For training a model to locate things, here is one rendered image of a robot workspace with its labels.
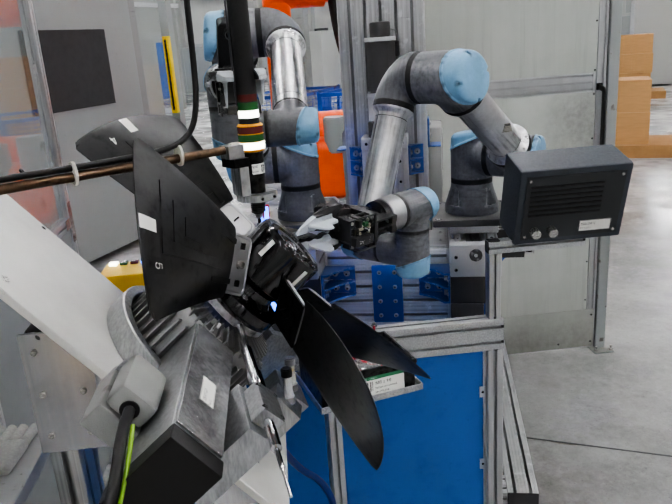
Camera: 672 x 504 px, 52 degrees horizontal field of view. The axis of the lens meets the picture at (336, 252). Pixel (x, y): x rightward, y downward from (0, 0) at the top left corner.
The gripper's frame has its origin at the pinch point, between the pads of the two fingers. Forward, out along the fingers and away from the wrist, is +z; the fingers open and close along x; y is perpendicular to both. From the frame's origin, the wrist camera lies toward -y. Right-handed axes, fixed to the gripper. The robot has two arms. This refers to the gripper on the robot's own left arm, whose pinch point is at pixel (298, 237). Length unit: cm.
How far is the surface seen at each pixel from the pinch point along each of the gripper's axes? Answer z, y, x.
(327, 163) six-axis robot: -256, -275, 83
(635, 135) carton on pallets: -710, -247, 123
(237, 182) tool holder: 15.2, 2.8, -14.3
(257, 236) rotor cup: 18.8, 12.8, -8.4
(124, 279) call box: 18.2, -38.4, 15.9
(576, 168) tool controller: -62, 22, -7
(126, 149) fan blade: 28.5, -8.6, -20.0
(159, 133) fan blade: 21.2, -10.9, -21.2
